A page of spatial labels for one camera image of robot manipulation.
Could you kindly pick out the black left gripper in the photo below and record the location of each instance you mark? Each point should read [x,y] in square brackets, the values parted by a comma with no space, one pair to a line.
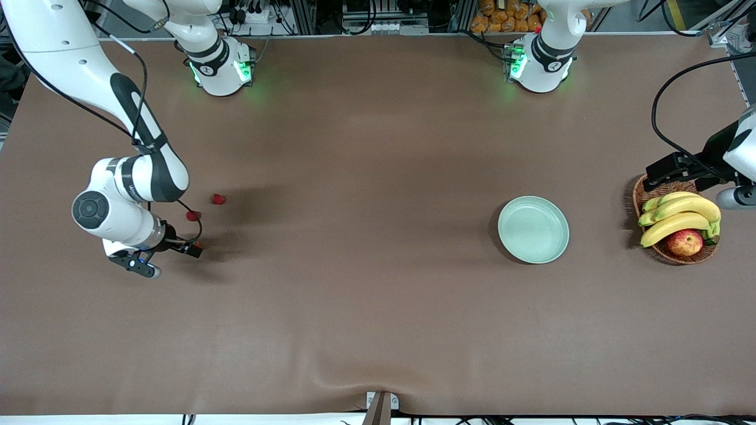
[713,151]

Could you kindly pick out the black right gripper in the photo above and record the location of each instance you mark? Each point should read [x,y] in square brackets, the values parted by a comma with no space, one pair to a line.
[172,242]

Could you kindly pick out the red strawberry green calyx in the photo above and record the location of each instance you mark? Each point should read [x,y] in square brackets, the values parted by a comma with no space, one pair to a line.
[192,216]
[218,199]

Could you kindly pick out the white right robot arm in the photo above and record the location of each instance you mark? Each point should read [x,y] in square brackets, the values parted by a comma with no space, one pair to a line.
[59,53]

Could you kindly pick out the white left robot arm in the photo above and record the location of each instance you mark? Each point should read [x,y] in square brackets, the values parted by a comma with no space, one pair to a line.
[540,74]

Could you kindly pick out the pale green round plate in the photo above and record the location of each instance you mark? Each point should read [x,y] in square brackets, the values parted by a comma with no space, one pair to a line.
[533,229]

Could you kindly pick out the yellow banana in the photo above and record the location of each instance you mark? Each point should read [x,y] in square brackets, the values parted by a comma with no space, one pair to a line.
[679,195]
[691,208]
[673,227]

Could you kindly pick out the brown wicker basket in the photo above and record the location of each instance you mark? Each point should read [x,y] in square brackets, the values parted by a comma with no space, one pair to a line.
[647,192]

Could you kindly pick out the red yellow apple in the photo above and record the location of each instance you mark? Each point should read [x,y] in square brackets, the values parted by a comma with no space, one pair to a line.
[685,243]

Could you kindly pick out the orange packaged snacks pile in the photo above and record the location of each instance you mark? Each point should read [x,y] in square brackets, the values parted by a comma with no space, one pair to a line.
[502,18]

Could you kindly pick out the white power strip black plugs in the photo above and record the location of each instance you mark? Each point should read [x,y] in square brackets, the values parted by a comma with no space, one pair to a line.
[254,16]

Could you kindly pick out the silver aluminium frame corner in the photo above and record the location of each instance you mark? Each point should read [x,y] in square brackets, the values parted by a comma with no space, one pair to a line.
[723,32]

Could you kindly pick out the metal table edge bracket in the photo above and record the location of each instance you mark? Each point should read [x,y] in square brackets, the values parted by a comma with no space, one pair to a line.
[381,407]

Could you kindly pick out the silver aluminium frame post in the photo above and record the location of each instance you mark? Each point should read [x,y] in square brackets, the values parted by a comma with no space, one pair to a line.
[462,16]
[304,18]

